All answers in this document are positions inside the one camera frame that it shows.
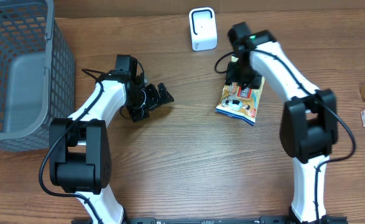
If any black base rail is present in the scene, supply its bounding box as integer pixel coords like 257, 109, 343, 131
71, 216, 348, 224

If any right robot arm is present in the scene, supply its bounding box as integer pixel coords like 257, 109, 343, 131
217, 22, 346, 223

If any dark grey plastic basket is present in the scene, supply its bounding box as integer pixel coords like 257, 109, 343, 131
0, 0, 75, 152

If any white barcode scanner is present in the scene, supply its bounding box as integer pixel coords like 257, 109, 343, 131
188, 7, 218, 52

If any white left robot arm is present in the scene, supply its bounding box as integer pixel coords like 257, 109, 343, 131
39, 55, 174, 223

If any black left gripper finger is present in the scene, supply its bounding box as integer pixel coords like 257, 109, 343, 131
157, 83, 174, 105
131, 109, 149, 123

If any yellow wet wipes packet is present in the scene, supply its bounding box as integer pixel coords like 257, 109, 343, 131
215, 77, 265, 126

